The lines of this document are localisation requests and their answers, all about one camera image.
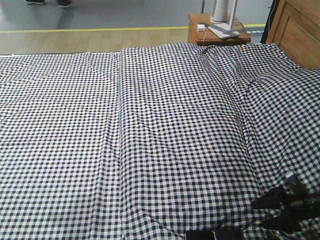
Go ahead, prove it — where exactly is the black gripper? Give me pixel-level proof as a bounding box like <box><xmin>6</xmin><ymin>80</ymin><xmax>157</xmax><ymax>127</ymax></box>
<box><xmin>251</xmin><ymin>186</ymin><xmax>320</xmax><ymax>234</ymax></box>

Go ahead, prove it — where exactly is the black smartphone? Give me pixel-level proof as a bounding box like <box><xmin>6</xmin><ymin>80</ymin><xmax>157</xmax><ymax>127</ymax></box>
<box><xmin>184</xmin><ymin>230</ymin><xmax>215</xmax><ymax>240</ymax></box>

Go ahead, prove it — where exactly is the black white checkered bed sheet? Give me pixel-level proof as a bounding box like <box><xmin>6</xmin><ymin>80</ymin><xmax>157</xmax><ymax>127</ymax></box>
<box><xmin>0</xmin><ymin>43</ymin><xmax>320</xmax><ymax>240</ymax></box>

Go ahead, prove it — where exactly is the wooden headboard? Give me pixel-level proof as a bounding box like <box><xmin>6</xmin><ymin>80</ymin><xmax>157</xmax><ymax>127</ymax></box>
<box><xmin>266</xmin><ymin>0</ymin><xmax>320</xmax><ymax>69</ymax></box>

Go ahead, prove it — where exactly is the wooden bedside table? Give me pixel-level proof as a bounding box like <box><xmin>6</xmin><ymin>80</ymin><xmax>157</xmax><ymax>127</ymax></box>
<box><xmin>187</xmin><ymin>13</ymin><xmax>251</xmax><ymax>46</ymax></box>

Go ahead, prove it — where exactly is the white charger adapter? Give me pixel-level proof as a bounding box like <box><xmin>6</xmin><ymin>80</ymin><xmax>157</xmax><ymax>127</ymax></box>
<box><xmin>197</xmin><ymin>24</ymin><xmax>206</xmax><ymax>33</ymax></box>

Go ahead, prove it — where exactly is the white cylindrical humidifier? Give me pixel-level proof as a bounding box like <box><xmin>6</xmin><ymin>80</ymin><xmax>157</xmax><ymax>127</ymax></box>
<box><xmin>210</xmin><ymin>0</ymin><xmax>229</xmax><ymax>24</ymax></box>

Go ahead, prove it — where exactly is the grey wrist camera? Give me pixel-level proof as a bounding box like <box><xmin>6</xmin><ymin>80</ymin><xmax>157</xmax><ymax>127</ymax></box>
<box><xmin>284</xmin><ymin>171</ymin><xmax>301</xmax><ymax>194</ymax></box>

